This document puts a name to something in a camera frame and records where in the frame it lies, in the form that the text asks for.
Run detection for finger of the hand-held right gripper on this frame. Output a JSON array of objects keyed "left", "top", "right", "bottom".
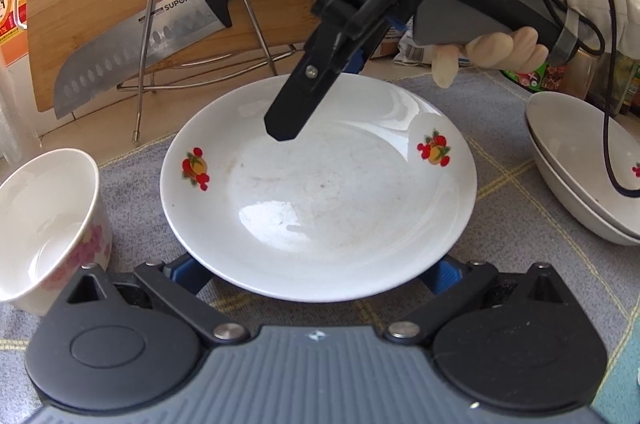
[
  {"left": 345, "top": 28, "right": 386, "bottom": 74},
  {"left": 264, "top": 18, "right": 352, "bottom": 142}
]

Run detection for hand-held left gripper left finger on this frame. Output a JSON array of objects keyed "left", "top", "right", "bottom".
[{"left": 65, "top": 254, "right": 250, "bottom": 347}]

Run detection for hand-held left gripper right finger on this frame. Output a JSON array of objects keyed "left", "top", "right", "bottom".
[{"left": 385, "top": 256, "right": 566, "bottom": 346}]

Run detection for white plate fruit print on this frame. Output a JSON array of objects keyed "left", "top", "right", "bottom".
[
  {"left": 160, "top": 76, "right": 477, "bottom": 303},
  {"left": 524, "top": 114, "right": 640, "bottom": 247}
]

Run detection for white bowl pink flowers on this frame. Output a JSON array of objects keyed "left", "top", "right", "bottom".
[{"left": 0, "top": 148, "right": 113, "bottom": 317}]

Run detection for white bowls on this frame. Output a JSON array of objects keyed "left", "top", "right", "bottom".
[{"left": 527, "top": 91, "right": 640, "bottom": 229}]

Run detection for white blue printed packet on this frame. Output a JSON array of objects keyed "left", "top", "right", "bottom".
[{"left": 392, "top": 18, "right": 481, "bottom": 69}]

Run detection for grey teal checked towel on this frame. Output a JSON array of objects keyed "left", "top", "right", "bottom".
[{"left": 0, "top": 71, "right": 640, "bottom": 424}]

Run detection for yellow cooking wine bottle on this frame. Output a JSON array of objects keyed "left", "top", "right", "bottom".
[{"left": 0, "top": 0, "right": 33, "bottom": 67}]

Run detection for steel kitchen knife black handle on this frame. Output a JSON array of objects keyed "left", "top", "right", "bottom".
[{"left": 54, "top": 0, "right": 348, "bottom": 121}]

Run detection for steel wire rack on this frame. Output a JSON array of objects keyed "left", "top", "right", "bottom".
[{"left": 117, "top": 0, "right": 311, "bottom": 142}]

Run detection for black cable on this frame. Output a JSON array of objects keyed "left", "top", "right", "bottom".
[{"left": 525, "top": 0, "right": 640, "bottom": 197}]

